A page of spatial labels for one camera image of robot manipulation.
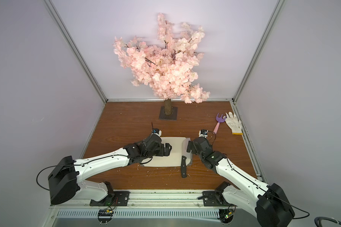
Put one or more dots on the pink cherry blossom tree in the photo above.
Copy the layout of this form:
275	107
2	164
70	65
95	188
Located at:
167	70

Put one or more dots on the aluminium front rail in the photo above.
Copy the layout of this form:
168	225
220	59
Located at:
179	199

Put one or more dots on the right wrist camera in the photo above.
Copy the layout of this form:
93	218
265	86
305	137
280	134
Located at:
203	133

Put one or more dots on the left circuit board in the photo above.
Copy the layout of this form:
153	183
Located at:
105	215

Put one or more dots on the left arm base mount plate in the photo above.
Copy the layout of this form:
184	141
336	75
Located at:
117	198

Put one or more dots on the black handled kitchen knife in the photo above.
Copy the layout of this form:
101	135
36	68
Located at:
183	167

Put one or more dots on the right circuit board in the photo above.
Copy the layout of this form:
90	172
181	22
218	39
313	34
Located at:
226	216

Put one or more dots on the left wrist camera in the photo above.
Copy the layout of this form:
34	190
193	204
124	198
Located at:
157	132

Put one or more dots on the dark metal tree base plate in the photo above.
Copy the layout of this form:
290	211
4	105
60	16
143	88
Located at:
172	116

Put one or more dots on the white work glove yellow cuff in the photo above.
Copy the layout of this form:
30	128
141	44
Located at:
234	123

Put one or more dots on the white grey cutting board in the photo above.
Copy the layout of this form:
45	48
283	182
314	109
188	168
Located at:
179	149

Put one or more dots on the circuit board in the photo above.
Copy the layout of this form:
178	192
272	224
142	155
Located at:
226	216
105	215

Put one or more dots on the purple pink garden fork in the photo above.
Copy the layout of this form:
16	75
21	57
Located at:
220	118

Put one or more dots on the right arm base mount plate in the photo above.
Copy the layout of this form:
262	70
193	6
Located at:
212	199

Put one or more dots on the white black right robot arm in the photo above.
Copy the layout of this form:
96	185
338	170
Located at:
267	203

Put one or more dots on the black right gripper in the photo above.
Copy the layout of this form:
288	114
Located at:
193	146

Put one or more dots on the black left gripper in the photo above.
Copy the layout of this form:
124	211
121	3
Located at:
167	152

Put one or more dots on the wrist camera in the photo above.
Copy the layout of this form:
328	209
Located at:
157	132
203	133

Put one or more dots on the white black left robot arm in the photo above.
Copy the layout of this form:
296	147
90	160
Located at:
66	177

